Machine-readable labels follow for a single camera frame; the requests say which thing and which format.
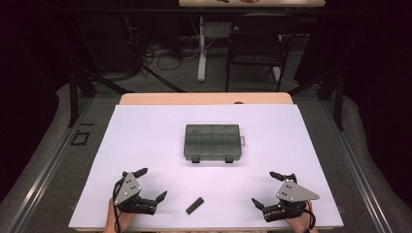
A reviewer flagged wooden desk with white legs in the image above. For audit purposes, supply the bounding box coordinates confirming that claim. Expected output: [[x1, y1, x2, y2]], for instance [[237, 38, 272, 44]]
[[178, 0, 326, 83]]

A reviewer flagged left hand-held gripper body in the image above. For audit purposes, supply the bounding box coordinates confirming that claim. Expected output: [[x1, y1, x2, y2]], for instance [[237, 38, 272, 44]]
[[112, 171, 158, 216]]

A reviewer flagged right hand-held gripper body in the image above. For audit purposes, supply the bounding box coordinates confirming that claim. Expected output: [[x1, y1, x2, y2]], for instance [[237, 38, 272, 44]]
[[262, 180, 321, 223]]

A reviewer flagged aluminium floor rail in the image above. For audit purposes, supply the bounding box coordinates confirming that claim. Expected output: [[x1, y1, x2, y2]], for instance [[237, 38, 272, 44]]
[[319, 96, 394, 233], [5, 96, 95, 233]]

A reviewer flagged black metal stand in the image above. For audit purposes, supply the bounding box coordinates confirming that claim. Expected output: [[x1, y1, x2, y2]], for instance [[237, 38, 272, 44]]
[[67, 67, 134, 129], [287, 68, 345, 132]]

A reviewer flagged small black rectangular block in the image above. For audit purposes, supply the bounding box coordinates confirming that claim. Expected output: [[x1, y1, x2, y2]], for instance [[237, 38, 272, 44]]
[[185, 196, 205, 216]]

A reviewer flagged hand-held gripper cable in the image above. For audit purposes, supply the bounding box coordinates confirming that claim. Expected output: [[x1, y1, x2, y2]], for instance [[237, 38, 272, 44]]
[[111, 179, 125, 233], [302, 200, 318, 233]]

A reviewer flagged white table mat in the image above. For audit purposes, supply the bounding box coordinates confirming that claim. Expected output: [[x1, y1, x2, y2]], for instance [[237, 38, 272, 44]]
[[68, 103, 345, 229]]

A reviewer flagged right hand-held gripper cable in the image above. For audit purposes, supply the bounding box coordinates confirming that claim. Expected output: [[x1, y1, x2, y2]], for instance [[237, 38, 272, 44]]
[[302, 200, 318, 233]]

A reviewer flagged grey translucent compartment box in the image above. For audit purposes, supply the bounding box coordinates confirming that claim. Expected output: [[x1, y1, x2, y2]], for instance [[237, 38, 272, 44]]
[[183, 123, 247, 164]]

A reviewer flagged black folding chair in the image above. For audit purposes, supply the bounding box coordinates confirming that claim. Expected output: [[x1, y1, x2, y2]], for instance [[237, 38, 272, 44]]
[[224, 13, 301, 93]]

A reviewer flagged left hand-held gripper cable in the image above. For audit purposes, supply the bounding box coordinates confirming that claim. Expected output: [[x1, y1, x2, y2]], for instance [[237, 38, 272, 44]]
[[111, 179, 125, 233]]

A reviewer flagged person's right hand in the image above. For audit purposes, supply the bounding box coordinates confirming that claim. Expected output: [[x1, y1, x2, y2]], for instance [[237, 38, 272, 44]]
[[286, 200, 321, 233]]

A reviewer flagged person's left hand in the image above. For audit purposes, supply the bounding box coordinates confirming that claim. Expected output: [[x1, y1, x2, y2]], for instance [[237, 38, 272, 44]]
[[103, 197, 138, 233]]

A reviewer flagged bundle of floor cables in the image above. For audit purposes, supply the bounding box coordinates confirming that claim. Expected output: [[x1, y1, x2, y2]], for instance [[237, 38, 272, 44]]
[[129, 18, 202, 74]]

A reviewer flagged grey box under desk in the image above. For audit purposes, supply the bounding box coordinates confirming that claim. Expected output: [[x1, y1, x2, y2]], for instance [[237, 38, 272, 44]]
[[204, 21, 233, 40]]

